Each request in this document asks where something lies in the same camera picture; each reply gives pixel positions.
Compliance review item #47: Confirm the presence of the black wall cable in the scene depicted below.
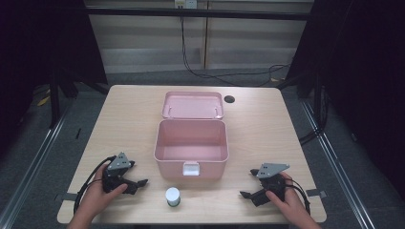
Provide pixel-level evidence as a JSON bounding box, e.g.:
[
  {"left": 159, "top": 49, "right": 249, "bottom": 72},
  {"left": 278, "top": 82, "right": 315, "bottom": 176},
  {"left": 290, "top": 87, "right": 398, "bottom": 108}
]
[{"left": 179, "top": 6, "right": 291, "bottom": 88}]

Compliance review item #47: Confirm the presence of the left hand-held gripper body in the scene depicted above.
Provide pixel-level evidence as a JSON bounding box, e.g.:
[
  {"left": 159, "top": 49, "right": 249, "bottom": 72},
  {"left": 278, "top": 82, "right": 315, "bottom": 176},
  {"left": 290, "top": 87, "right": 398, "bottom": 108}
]
[{"left": 101, "top": 152, "right": 139, "bottom": 196}]

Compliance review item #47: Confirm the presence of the person's right hand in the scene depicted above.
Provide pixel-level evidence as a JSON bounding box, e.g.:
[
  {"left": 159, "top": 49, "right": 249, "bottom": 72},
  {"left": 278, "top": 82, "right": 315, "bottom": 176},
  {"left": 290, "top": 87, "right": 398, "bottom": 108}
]
[{"left": 265, "top": 172, "right": 311, "bottom": 221}]

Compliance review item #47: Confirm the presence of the metal floor rail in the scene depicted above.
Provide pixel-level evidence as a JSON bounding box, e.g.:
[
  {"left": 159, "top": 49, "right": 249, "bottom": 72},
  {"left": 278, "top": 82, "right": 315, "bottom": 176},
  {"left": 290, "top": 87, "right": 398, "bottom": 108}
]
[
  {"left": 300, "top": 100, "right": 374, "bottom": 229},
  {"left": 0, "top": 104, "right": 75, "bottom": 229}
]

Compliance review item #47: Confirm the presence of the black curtain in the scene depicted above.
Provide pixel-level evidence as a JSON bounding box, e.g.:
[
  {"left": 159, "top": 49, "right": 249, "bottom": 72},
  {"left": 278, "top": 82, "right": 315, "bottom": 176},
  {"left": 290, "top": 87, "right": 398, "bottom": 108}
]
[
  {"left": 285, "top": 0, "right": 405, "bottom": 199},
  {"left": 0, "top": 0, "right": 109, "bottom": 160}
]

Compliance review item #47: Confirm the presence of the black floor cable bundle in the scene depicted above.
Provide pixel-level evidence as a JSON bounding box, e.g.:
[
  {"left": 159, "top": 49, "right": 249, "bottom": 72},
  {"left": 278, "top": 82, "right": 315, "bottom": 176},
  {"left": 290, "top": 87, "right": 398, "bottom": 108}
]
[{"left": 298, "top": 127, "right": 326, "bottom": 147}]

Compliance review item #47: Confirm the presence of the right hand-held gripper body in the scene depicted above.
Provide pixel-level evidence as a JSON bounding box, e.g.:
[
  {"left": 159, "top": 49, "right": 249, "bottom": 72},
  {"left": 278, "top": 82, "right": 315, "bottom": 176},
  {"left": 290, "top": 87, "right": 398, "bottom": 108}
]
[{"left": 250, "top": 162, "right": 291, "bottom": 208}]

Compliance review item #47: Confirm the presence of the person's left hand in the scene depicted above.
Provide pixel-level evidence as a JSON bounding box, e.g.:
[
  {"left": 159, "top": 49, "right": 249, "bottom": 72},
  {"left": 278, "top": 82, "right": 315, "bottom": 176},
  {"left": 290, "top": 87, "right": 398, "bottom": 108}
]
[{"left": 75, "top": 163, "right": 129, "bottom": 220}]

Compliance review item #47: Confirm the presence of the yellow floor scrap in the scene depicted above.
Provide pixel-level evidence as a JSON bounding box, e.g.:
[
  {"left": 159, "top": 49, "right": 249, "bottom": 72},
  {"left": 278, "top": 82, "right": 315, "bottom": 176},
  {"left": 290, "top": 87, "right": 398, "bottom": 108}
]
[{"left": 36, "top": 94, "right": 52, "bottom": 108}]

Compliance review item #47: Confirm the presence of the black horizontal bar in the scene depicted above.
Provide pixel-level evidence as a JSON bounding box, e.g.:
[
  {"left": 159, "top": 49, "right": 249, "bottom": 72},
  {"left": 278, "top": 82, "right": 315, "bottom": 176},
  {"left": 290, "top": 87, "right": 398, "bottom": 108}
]
[{"left": 85, "top": 7, "right": 314, "bottom": 22}]

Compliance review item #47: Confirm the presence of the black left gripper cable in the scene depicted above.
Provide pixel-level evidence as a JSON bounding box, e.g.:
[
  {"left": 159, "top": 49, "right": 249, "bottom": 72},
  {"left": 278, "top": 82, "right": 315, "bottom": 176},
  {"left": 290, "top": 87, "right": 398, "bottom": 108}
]
[{"left": 73, "top": 155, "right": 117, "bottom": 215}]

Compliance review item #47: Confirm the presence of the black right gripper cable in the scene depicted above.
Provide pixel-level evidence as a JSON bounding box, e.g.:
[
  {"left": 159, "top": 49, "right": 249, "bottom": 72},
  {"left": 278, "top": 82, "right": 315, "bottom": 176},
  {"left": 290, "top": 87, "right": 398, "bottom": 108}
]
[{"left": 285, "top": 177, "right": 312, "bottom": 215}]

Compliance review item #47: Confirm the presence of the black metal stand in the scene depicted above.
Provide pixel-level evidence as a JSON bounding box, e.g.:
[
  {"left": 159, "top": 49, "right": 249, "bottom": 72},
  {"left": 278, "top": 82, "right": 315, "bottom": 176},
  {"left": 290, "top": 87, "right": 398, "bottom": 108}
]
[
  {"left": 276, "top": 72, "right": 330, "bottom": 132},
  {"left": 48, "top": 67, "right": 80, "bottom": 130}
]

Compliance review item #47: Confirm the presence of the pink storage box with lid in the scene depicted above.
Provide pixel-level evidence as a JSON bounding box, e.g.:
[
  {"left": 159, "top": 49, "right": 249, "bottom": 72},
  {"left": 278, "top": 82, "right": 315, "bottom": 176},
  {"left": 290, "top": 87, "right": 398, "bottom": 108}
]
[{"left": 154, "top": 91, "right": 230, "bottom": 179}]

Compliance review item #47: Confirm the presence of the white wall socket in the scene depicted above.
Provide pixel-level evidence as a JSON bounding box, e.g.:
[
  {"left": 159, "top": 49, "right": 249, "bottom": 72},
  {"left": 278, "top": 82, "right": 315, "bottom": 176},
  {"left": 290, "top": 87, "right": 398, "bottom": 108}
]
[{"left": 174, "top": 0, "right": 199, "bottom": 10}]

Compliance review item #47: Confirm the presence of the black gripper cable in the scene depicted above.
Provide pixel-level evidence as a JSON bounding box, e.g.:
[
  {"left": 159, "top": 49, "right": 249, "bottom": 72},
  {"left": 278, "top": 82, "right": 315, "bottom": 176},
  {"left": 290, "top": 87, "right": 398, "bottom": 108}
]
[
  {"left": 73, "top": 155, "right": 117, "bottom": 215},
  {"left": 285, "top": 177, "right": 312, "bottom": 215}
]

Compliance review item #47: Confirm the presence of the grey tape strip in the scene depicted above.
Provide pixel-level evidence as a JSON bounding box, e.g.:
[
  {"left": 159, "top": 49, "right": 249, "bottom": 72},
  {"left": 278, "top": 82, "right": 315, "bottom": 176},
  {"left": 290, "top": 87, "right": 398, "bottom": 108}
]
[
  {"left": 306, "top": 188, "right": 328, "bottom": 198},
  {"left": 53, "top": 192, "right": 79, "bottom": 202}
]

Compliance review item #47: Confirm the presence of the small white jar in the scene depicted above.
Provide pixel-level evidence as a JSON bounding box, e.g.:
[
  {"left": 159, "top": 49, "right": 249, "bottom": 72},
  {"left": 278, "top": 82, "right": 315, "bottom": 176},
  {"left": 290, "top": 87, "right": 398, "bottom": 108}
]
[{"left": 164, "top": 186, "right": 181, "bottom": 208}]

